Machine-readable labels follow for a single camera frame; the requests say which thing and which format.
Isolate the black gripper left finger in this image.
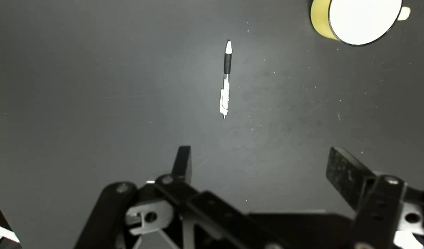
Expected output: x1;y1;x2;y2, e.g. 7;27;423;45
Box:
72;143;278;249

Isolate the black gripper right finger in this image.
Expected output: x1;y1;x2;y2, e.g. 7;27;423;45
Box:
326;145;424;249

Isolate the white and black pen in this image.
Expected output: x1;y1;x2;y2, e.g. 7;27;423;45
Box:
219;38;236;118

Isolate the yellow mug white inside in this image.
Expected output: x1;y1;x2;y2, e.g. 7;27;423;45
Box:
308;0;413;48

